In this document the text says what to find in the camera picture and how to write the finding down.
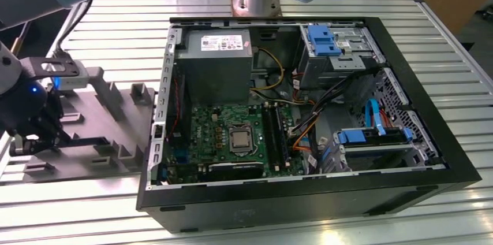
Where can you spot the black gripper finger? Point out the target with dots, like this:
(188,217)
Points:
(25,145)
(57,139)

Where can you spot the black RAM slot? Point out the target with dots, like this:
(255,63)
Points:
(270,141)

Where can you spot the grey plastic parts rack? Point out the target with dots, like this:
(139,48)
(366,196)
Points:
(88,123)

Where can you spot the black case fan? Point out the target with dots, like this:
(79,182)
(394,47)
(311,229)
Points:
(180,97)

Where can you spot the green motherboard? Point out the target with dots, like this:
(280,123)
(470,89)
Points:
(208,118)

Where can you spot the black graphics card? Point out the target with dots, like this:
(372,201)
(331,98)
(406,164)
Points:
(235,170)

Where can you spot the grey power supply unit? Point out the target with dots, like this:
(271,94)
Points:
(216,71)

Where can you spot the silver CPU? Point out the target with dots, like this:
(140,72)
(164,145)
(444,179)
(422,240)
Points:
(239,138)

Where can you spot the black PC case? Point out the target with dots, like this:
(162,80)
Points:
(308,204)

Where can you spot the hard disk in blue carrier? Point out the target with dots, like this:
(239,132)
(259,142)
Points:
(352,136)

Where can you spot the blue drive bay latch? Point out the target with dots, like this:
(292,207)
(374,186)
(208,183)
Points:
(322,40)

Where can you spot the grey metal drive cage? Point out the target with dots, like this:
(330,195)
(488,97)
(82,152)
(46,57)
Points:
(348,64)

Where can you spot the grey metal disk bay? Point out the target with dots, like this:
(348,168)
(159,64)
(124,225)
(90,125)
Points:
(382,148)

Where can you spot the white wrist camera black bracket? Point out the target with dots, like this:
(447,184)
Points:
(74,81)

